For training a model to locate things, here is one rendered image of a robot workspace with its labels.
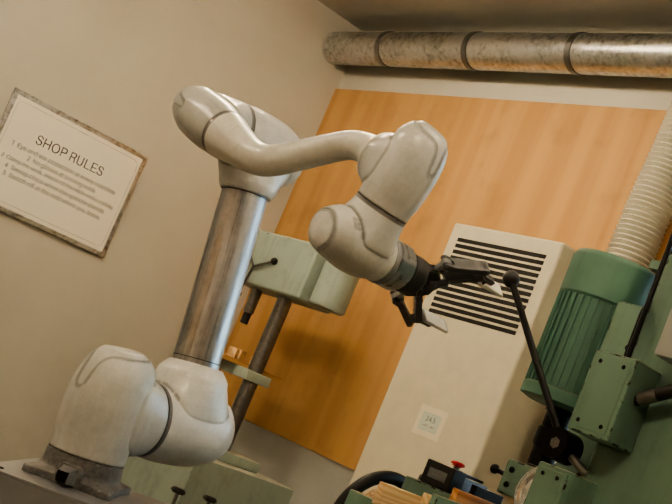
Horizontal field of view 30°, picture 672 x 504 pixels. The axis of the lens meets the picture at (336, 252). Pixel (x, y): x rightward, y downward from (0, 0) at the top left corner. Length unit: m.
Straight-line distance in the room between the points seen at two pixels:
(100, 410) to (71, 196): 2.78
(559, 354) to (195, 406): 0.73
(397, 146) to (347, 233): 0.17
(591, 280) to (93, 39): 3.12
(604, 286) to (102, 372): 0.97
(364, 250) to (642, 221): 2.04
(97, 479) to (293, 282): 2.32
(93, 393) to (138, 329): 2.97
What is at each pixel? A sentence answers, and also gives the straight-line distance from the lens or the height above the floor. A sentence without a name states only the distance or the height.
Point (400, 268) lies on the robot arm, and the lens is 2.20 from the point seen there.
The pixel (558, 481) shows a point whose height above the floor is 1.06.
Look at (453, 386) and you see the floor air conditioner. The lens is 4.12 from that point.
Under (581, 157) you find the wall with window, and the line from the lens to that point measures 4.56.
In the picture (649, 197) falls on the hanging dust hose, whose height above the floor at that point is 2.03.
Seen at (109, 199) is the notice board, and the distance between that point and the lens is 5.23.
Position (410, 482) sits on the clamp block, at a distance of 2.61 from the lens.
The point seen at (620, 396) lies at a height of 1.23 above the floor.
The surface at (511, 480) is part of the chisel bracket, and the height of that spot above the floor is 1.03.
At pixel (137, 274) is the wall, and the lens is 5.35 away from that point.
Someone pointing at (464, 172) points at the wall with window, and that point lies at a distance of 4.92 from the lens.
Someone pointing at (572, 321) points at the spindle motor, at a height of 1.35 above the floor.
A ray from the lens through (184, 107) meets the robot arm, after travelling 2.57.
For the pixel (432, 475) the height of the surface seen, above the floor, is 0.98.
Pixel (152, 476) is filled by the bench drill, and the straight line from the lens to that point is 4.68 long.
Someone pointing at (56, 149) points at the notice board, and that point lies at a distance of 5.11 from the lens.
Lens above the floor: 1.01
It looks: 7 degrees up
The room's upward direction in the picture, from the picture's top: 23 degrees clockwise
